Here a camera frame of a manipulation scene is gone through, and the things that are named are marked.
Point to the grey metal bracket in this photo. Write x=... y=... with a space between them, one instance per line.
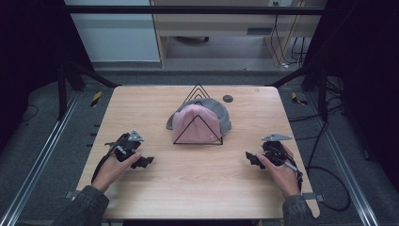
x=69 y=195
x=315 y=197

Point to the aluminium rail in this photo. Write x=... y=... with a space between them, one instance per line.
x=40 y=157
x=345 y=163

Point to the pink knit beanie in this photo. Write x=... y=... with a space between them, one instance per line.
x=194 y=125

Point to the black horizontal frame bar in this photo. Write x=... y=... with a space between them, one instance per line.
x=188 y=10

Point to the person's left hand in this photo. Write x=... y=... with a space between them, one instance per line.
x=111 y=172

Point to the black metal stand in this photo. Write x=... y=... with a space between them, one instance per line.
x=322 y=94
x=62 y=94

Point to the grey knit beanie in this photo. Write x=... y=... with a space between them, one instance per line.
x=219 y=113

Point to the white cabinet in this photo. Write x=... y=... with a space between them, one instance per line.
x=116 y=37

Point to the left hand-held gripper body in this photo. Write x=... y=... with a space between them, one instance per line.
x=125 y=147

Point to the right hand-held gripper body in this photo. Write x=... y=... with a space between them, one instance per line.
x=274 y=150

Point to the person's right hand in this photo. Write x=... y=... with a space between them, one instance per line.
x=282 y=177

